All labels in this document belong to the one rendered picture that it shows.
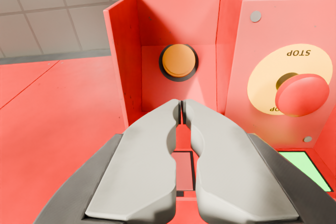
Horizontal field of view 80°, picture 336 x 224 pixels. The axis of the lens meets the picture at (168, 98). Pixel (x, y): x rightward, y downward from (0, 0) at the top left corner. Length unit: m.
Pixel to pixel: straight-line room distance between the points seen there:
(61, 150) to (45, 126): 0.12
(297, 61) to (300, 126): 0.08
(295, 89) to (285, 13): 0.06
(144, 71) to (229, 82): 0.10
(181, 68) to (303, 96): 0.12
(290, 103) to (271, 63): 0.04
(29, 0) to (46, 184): 0.86
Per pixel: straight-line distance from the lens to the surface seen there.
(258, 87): 0.20
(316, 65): 0.22
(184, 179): 0.21
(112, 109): 0.56
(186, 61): 0.24
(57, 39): 1.13
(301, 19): 0.19
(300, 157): 0.26
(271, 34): 0.19
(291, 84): 0.18
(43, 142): 0.54
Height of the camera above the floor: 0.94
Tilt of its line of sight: 57 degrees down
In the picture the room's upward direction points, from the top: 177 degrees counter-clockwise
